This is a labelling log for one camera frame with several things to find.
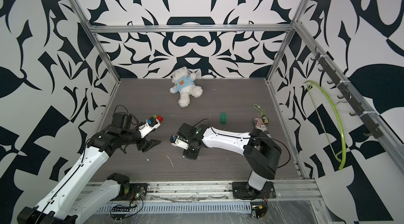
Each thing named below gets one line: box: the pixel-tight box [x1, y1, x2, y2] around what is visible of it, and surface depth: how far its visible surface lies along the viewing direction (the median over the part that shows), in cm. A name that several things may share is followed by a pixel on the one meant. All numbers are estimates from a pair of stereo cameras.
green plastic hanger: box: [303, 80, 347, 171], surface depth 66 cm
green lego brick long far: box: [220, 112, 228, 124], surface depth 101 cm
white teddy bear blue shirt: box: [169, 66, 204, 108], surface depth 110 cm
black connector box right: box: [250, 205, 268, 220], surface depth 73 cm
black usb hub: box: [111, 207, 131, 212], surface depth 74 cm
